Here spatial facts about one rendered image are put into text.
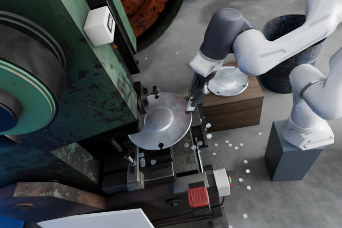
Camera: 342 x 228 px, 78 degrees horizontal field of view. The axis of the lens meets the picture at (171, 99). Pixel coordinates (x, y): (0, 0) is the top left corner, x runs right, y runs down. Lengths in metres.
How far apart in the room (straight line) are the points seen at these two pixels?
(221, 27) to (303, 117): 0.59
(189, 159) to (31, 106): 0.70
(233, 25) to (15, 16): 0.48
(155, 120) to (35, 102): 0.61
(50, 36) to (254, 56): 0.46
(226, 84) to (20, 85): 1.34
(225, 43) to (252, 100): 0.90
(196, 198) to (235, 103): 0.85
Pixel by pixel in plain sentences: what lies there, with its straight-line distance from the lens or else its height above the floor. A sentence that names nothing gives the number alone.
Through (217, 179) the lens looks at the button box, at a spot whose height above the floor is 0.63.
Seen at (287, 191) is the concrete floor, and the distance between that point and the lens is 1.60.
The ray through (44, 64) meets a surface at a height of 1.34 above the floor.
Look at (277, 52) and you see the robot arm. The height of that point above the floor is 1.10.
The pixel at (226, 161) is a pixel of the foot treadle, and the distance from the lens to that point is 1.45.
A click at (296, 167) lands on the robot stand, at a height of 0.22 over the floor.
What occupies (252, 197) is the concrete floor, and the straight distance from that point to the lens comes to 1.56.
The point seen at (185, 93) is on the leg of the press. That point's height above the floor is 0.64.
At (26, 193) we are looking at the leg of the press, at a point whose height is 0.88.
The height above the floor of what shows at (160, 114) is 0.79.
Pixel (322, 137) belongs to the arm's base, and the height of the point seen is 0.49.
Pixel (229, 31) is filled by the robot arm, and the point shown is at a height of 1.15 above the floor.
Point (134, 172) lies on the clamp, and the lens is 0.86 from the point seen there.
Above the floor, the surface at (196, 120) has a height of 0.78.
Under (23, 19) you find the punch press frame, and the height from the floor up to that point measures 1.38.
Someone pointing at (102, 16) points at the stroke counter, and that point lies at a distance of 0.43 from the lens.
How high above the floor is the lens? 1.50
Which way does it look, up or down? 49 degrees down
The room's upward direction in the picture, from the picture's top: 20 degrees counter-clockwise
